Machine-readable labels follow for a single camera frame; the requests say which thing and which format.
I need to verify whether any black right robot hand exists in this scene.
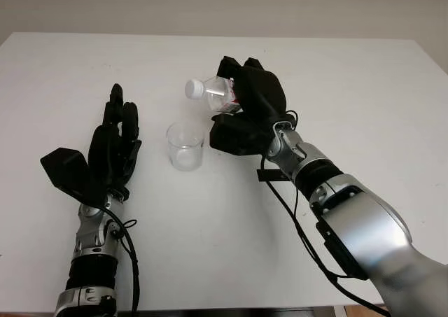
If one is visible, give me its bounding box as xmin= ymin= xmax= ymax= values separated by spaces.
xmin=209 ymin=55 xmax=281 ymax=157

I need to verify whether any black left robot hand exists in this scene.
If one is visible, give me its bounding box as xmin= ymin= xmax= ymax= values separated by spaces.
xmin=87 ymin=83 xmax=143 ymax=204

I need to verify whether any clear white-capped water bottle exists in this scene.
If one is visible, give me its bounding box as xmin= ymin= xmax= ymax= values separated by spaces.
xmin=184 ymin=76 xmax=245 ymax=115

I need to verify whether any clear glass cup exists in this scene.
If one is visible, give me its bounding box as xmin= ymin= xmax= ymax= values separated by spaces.
xmin=166 ymin=120 xmax=206 ymax=171

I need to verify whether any black tape strip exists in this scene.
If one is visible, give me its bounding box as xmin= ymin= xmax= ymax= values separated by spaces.
xmin=257 ymin=169 xmax=291 ymax=183

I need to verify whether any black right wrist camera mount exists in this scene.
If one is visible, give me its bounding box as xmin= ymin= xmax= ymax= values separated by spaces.
xmin=257 ymin=68 xmax=291 ymax=121

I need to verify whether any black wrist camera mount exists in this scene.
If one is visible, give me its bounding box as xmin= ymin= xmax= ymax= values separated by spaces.
xmin=257 ymin=68 xmax=291 ymax=121
xmin=39 ymin=148 xmax=108 ymax=211

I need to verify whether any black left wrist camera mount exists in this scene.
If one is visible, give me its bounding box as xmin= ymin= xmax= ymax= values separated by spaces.
xmin=39 ymin=148 xmax=108 ymax=211

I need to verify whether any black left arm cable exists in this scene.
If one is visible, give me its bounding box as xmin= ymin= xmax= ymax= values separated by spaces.
xmin=97 ymin=206 xmax=140 ymax=313

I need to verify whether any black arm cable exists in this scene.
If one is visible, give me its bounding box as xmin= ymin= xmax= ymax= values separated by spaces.
xmin=97 ymin=206 xmax=140 ymax=313
xmin=258 ymin=154 xmax=389 ymax=317

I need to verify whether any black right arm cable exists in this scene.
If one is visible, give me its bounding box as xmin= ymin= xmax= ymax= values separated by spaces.
xmin=258 ymin=154 xmax=389 ymax=317

